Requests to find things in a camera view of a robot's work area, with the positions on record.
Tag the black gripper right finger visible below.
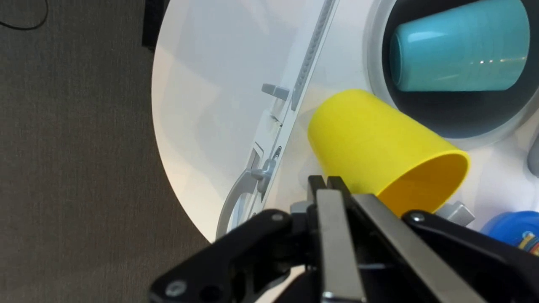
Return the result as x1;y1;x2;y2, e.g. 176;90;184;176
327;176;489;303

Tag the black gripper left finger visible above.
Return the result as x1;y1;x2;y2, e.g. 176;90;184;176
307;174;368;303

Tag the large yellow plastic cup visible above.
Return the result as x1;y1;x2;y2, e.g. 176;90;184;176
307;88;472;221

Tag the white toy kitchen cabinet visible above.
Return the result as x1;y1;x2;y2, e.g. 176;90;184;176
216;0;539;303

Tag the teal plastic cup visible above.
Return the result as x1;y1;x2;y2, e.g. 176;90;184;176
390;0;533;95

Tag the blue plastic bottle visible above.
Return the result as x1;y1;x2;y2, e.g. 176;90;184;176
481;210;539;258

